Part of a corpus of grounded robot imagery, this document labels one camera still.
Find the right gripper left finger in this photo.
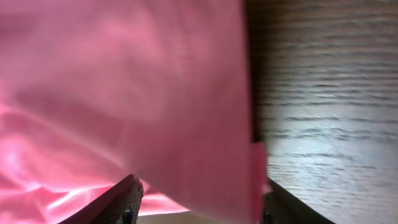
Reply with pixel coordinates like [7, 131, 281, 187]
[60, 175, 144, 224]

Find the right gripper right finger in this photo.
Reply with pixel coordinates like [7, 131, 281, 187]
[262, 179, 335, 224]

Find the salmon pink t-shirt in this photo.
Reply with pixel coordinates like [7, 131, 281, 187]
[1, 0, 266, 223]

